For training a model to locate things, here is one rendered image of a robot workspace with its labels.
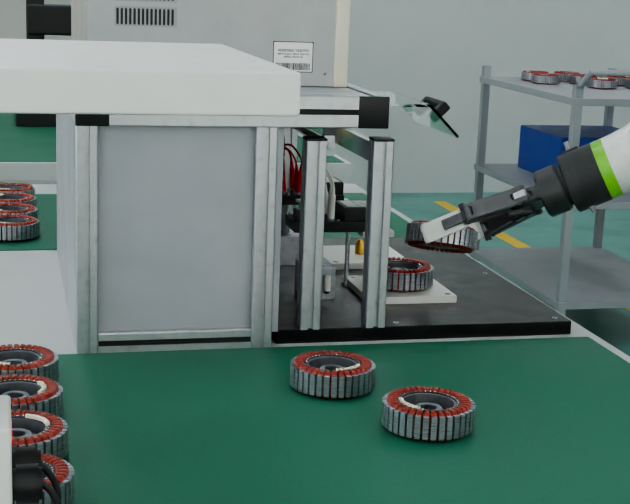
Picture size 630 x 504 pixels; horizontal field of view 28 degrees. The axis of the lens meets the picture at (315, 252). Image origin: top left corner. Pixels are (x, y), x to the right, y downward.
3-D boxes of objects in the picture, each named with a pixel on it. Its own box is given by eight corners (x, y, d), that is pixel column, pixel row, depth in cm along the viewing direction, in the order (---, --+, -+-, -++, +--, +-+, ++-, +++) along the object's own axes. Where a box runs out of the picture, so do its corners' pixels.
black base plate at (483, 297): (436, 246, 256) (437, 235, 256) (570, 334, 196) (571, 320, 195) (208, 250, 245) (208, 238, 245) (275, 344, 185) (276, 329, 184)
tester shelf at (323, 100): (287, 85, 244) (287, 61, 243) (388, 128, 179) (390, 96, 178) (55, 81, 233) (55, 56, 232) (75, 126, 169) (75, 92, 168)
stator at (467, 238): (482, 256, 200) (485, 233, 200) (467, 247, 189) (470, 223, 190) (414, 250, 204) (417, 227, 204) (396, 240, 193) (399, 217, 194)
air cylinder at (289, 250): (292, 256, 232) (293, 227, 231) (301, 265, 225) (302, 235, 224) (265, 256, 231) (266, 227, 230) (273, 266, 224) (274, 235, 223)
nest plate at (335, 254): (386, 250, 241) (387, 244, 240) (410, 268, 226) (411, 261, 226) (310, 251, 237) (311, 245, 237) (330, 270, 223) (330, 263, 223)
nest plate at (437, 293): (427, 280, 218) (427, 273, 217) (456, 302, 204) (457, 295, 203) (343, 282, 214) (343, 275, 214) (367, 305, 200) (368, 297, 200)
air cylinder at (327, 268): (323, 288, 210) (325, 256, 208) (335, 299, 202) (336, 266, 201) (294, 289, 208) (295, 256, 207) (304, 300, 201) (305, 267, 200)
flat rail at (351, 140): (292, 116, 242) (292, 101, 242) (384, 165, 184) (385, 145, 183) (286, 116, 242) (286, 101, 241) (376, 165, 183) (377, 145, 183)
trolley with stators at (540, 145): (592, 286, 549) (612, 52, 527) (716, 354, 453) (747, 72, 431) (463, 289, 535) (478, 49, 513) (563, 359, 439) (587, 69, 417)
